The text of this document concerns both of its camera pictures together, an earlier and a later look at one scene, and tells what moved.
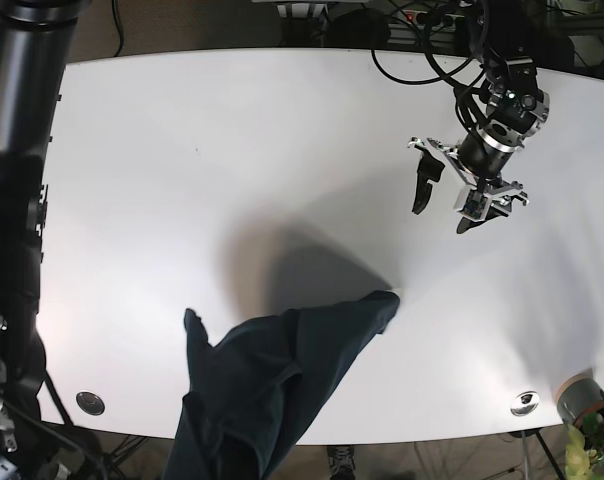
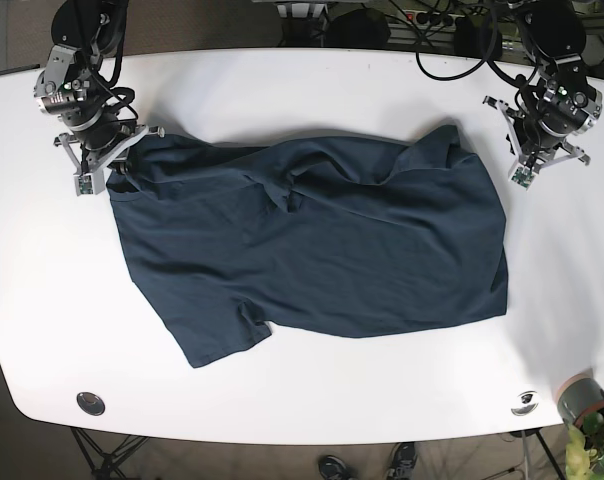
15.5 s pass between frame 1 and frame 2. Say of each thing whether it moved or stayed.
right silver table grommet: stayed
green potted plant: stayed
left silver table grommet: stayed
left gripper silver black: moved
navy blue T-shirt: moved
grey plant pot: stayed
